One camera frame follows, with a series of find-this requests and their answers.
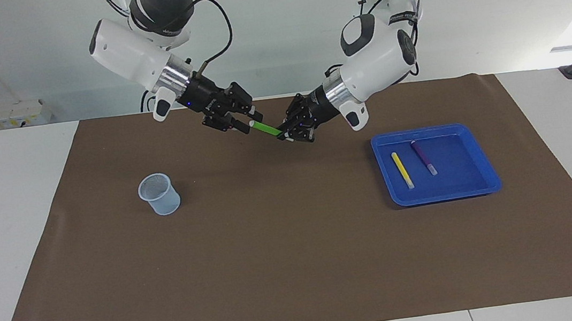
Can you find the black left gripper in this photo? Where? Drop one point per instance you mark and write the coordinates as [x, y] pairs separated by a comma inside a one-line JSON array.
[[320, 108]]

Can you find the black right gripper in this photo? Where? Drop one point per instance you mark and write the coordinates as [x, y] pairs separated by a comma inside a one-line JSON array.
[[206, 97]]

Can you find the green marker pen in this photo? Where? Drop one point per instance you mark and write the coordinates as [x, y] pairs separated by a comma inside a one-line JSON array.
[[265, 128]]

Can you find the yellow marker pen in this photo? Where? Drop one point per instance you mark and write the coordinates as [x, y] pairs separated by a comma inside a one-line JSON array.
[[401, 169]]

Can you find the purple marker pen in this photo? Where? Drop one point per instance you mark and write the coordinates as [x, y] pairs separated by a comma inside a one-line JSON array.
[[423, 157]]

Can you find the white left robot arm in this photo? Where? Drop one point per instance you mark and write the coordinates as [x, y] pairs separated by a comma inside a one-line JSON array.
[[380, 63]]

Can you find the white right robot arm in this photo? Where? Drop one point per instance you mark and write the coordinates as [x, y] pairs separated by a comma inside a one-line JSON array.
[[128, 49]]

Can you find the translucent plastic cup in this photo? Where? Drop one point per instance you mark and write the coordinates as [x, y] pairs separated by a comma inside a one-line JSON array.
[[161, 196]]

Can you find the brown table mat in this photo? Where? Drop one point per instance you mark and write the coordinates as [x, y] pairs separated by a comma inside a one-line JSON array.
[[297, 261]]

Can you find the blue plastic tray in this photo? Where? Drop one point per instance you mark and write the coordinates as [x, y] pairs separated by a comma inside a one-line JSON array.
[[455, 184]]

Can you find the white wall socket box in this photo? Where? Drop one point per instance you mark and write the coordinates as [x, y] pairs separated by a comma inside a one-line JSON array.
[[22, 114]]

